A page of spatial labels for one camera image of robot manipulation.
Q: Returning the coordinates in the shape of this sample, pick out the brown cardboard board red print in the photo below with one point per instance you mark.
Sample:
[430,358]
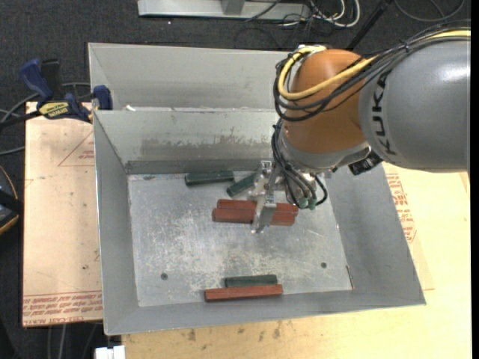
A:
[56,208]

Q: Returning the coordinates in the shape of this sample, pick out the dark green flat block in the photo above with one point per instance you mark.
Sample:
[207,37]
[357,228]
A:
[241,186]
[250,280]
[209,178]

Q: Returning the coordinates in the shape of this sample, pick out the red-brown flat block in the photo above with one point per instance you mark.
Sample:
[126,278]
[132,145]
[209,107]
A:
[232,216]
[234,203]
[243,293]

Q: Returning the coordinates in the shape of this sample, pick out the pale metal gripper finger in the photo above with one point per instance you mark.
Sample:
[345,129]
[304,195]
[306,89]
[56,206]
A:
[257,219]
[269,215]

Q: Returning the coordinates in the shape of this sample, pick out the grey metal bin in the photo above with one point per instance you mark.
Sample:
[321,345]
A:
[187,245]

